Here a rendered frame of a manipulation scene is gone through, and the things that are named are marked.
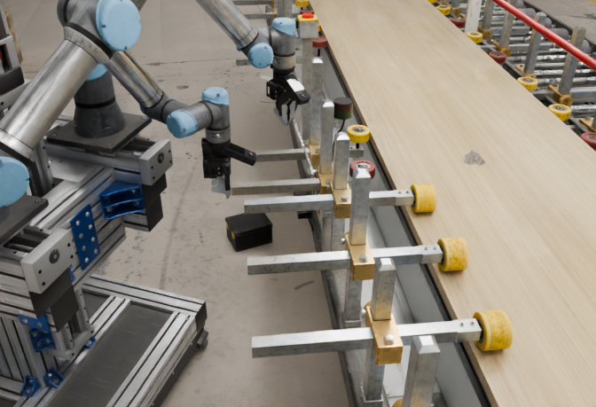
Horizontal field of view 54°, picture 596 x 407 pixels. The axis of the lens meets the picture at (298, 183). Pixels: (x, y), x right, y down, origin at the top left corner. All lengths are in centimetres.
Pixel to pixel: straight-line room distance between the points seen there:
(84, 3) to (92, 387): 130
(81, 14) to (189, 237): 189
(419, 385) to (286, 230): 217
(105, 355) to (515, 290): 144
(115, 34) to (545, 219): 121
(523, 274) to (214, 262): 173
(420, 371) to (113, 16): 94
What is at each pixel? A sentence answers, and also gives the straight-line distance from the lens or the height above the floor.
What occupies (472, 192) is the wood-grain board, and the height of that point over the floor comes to 90.
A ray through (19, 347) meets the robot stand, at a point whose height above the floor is 41.
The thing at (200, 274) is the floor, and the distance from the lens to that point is 286.
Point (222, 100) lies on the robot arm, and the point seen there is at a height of 116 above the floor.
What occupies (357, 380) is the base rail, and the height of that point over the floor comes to 70.
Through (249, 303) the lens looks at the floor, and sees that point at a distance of 269.
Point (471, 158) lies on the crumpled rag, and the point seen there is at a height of 92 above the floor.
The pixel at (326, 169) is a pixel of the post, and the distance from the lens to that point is 188.
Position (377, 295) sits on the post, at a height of 104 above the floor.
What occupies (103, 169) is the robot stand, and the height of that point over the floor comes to 94.
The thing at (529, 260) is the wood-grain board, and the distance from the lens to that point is 160.
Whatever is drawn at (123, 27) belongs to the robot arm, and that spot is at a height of 145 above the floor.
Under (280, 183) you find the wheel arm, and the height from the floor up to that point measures 86.
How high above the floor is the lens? 184
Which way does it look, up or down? 32 degrees down
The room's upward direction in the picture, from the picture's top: straight up
